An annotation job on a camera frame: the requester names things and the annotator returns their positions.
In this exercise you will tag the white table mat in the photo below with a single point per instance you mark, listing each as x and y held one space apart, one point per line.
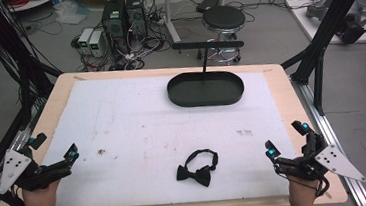
134 137

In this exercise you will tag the black metal frame post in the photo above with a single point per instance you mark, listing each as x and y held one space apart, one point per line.
5 41
334 16

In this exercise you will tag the white round table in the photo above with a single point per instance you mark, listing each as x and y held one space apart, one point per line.
33 3

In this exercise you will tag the black round stool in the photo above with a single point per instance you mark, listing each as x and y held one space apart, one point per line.
224 18

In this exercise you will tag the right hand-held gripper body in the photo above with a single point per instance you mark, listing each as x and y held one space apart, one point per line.
338 163

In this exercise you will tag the grey and black device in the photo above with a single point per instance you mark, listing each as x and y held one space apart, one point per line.
356 22

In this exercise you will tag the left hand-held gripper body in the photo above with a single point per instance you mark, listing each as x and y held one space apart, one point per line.
13 166

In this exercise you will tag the black flat box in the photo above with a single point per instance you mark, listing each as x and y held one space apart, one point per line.
207 3

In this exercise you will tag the white power supply unit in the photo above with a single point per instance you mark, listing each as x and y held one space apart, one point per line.
96 43
85 40

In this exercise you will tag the black computer tower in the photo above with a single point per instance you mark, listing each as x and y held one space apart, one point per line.
135 15
114 22

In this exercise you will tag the black oval tray with stand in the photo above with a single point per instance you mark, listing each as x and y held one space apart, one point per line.
205 89

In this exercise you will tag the computer towers on floor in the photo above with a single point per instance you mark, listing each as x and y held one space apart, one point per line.
136 52

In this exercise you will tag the person's right hand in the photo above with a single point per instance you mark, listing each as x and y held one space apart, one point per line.
300 189

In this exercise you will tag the black bow tie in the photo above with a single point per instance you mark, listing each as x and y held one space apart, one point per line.
194 175

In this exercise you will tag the clear plastic bag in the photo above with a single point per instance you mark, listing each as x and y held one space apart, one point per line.
71 12

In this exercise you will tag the person's left hand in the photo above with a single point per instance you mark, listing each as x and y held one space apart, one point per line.
39 199

